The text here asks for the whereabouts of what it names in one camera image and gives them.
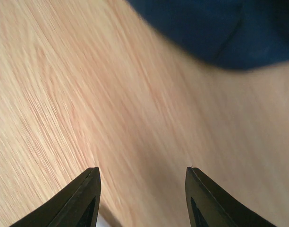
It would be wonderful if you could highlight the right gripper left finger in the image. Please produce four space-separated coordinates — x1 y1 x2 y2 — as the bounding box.
12 167 101 227

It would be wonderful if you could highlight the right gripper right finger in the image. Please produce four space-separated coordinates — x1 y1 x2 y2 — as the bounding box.
185 167 274 227

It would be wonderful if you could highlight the navy blue student backpack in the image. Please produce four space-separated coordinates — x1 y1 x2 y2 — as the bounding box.
130 0 289 70

